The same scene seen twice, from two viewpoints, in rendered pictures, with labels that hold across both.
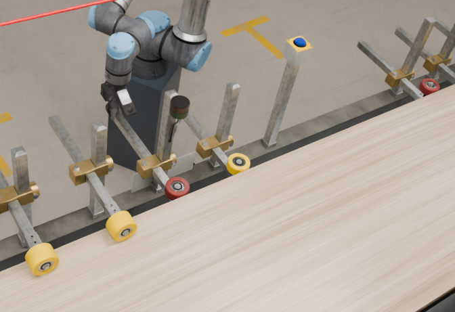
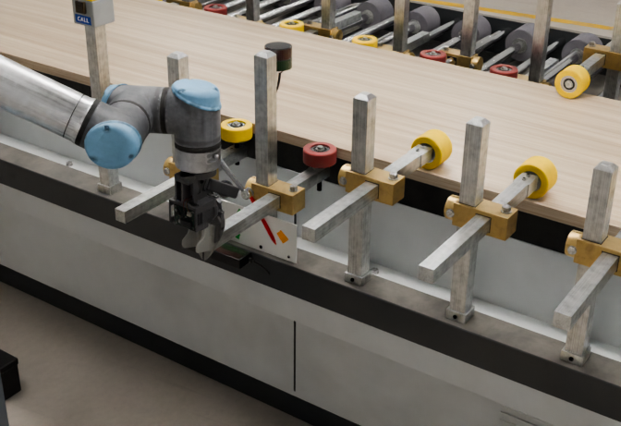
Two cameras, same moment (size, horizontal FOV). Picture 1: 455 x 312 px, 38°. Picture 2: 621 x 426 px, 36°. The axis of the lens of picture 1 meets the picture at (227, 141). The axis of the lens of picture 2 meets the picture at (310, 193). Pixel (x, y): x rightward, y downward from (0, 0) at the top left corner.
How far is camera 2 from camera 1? 2.91 m
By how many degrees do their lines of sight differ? 79
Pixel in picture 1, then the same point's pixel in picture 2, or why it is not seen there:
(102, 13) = (126, 115)
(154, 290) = not seen: hidden behind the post
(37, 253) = (542, 162)
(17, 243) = (473, 321)
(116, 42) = (204, 88)
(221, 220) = (341, 121)
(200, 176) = not seen: hidden behind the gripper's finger
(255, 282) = (399, 96)
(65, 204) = not seen: outside the picture
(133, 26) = (142, 90)
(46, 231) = (430, 305)
